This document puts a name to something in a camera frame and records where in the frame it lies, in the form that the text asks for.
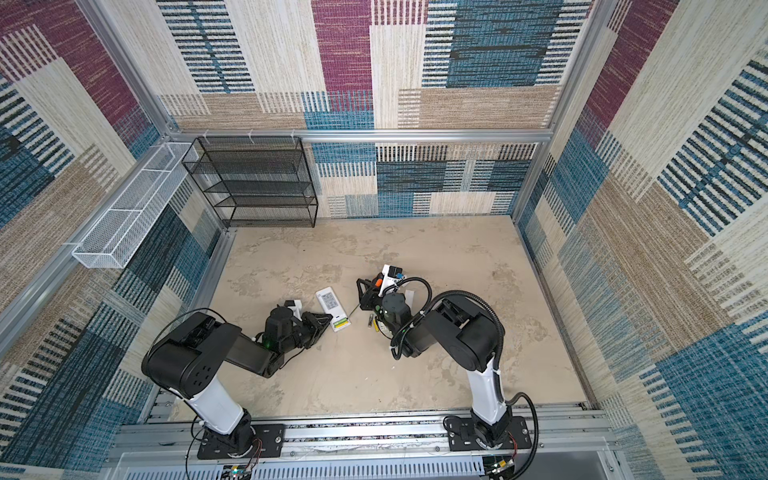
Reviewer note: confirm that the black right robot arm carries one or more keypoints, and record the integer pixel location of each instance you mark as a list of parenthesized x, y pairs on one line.
[(462, 323)]

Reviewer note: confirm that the black wire mesh shelf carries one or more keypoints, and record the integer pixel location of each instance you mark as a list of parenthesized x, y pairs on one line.
[(254, 181)]

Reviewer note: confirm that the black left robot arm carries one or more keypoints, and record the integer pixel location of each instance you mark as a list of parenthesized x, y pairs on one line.
[(186, 361)]

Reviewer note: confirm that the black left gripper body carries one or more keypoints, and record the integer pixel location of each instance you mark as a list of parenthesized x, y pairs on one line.
[(307, 334)]

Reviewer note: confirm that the white wire mesh basket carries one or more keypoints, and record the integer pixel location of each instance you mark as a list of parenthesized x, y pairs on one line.
[(118, 233)]

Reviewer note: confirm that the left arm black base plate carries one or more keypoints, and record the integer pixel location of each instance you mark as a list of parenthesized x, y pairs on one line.
[(245, 442)]

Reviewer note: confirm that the white remote with grey screen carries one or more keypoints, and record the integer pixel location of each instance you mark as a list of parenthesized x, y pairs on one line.
[(330, 304)]

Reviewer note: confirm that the aluminium front rail frame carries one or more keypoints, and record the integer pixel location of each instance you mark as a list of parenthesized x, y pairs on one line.
[(573, 444)]

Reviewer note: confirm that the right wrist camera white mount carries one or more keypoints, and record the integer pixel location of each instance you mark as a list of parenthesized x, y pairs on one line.
[(390, 276)]

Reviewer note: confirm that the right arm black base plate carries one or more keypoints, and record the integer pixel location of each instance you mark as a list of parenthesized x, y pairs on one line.
[(470, 434)]

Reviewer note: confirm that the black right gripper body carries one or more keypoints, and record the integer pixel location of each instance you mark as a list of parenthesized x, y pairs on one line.
[(371, 300)]

